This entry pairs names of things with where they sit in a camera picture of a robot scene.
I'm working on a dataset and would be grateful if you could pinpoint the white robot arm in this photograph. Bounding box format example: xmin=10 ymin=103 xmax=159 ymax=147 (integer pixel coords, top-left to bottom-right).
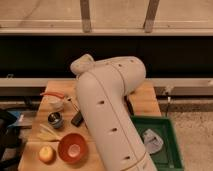
xmin=70 ymin=54 xmax=157 ymax=171

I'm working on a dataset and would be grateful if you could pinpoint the black rectangular bar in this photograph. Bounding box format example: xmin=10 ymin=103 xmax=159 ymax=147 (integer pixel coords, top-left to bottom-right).
xmin=71 ymin=111 xmax=84 ymax=127

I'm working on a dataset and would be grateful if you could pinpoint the black marker pen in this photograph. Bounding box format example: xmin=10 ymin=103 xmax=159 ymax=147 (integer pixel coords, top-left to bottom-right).
xmin=125 ymin=96 xmax=134 ymax=116

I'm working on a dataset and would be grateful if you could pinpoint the black chair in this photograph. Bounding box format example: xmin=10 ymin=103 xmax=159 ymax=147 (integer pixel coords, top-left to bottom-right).
xmin=0 ymin=108 xmax=22 ymax=171

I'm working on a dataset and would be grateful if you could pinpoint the small metal cup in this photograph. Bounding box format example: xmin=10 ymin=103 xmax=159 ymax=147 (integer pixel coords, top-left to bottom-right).
xmin=48 ymin=112 xmax=63 ymax=129

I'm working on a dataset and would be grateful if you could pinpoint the crumpled white cloth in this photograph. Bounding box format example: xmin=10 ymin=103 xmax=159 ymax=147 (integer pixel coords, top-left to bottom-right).
xmin=142 ymin=129 xmax=164 ymax=154

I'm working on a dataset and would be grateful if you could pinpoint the pale yellow banana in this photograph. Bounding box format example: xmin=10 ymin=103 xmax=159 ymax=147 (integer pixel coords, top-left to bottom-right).
xmin=37 ymin=124 xmax=61 ymax=141

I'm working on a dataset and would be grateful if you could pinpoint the red bowl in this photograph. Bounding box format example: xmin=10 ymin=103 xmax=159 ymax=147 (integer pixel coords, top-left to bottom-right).
xmin=57 ymin=133 xmax=88 ymax=164

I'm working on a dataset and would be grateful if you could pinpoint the yellow apple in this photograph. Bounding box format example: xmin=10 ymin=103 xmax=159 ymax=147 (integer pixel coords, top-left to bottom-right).
xmin=38 ymin=145 xmax=54 ymax=163

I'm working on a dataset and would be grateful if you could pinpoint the green plastic tray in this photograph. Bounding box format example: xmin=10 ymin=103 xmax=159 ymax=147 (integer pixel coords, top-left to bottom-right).
xmin=131 ymin=116 xmax=184 ymax=171

